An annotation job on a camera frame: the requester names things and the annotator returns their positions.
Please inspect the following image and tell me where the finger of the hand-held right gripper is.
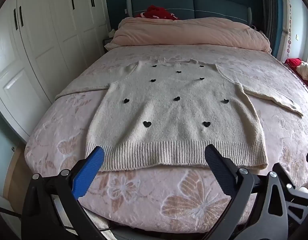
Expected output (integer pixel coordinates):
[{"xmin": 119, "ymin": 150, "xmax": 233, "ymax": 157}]
[{"xmin": 275, "ymin": 163, "xmax": 308, "ymax": 230}]

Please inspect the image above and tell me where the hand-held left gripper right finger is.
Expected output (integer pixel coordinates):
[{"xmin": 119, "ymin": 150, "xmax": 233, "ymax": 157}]
[{"xmin": 205, "ymin": 144, "xmax": 289, "ymax": 240}]

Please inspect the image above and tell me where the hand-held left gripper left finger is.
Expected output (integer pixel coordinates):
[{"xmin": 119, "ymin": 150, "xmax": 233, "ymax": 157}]
[{"xmin": 21, "ymin": 146, "xmax": 105, "ymax": 240}]

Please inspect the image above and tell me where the cream sweater with black hearts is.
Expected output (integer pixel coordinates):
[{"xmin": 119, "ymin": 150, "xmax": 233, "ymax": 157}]
[{"xmin": 55, "ymin": 58, "xmax": 304, "ymax": 172}]

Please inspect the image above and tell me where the bed with butterfly bedspread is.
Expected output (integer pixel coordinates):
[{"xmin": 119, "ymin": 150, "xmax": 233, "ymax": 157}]
[{"xmin": 24, "ymin": 44, "xmax": 308, "ymax": 233}]

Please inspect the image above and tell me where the white wardrobe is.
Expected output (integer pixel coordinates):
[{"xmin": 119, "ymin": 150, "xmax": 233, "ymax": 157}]
[{"xmin": 0, "ymin": 0, "xmax": 110, "ymax": 143}]

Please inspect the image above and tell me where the dark nightstand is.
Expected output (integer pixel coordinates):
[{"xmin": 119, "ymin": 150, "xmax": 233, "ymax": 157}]
[{"xmin": 103, "ymin": 37, "xmax": 114, "ymax": 53}]

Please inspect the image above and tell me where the cream plush item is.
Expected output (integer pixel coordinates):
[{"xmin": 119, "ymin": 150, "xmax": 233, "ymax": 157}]
[{"xmin": 296, "ymin": 61, "xmax": 308, "ymax": 87}]

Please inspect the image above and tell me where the red plush item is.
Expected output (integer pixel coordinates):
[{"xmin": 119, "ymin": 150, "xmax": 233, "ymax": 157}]
[{"xmin": 284, "ymin": 58, "xmax": 303, "ymax": 70}]

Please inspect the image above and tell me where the pink duvet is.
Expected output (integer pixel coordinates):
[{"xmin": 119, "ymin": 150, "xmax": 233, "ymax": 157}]
[{"xmin": 104, "ymin": 17, "xmax": 272, "ymax": 54}]

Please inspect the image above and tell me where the blue upholstered headboard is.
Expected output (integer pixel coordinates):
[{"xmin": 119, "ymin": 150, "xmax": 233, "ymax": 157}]
[{"xmin": 126, "ymin": 0, "xmax": 252, "ymax": 27}]

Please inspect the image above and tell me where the red plush toy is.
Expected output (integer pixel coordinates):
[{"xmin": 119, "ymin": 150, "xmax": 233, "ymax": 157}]
[{"xmin": 134, "ymin": 5, "xmax": 180, "ymax": 21}]

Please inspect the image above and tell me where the grey curtain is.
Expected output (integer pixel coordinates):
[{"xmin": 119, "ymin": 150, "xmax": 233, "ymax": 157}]
[{"xmin": 259, "ymin": 0, "xmax": 280, "ymax": 45}]

